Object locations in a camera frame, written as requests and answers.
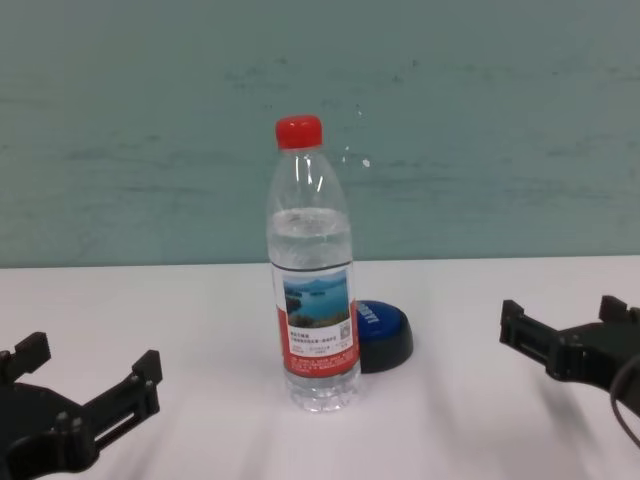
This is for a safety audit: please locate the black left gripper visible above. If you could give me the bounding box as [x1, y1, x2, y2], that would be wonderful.
[0, 331, 164, 480]

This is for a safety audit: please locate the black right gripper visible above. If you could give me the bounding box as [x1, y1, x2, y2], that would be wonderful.
[499, 295, 640, 406]

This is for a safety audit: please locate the blue push button black base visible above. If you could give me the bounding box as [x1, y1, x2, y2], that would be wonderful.
[353, 298, 415, 374]

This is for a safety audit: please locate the clear water bottle red cap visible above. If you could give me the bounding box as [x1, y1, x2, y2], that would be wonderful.
[267, 114, 362, 414]

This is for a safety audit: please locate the thin right gripper cable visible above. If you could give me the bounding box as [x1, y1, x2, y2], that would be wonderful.
[608, 357, 640, 451]

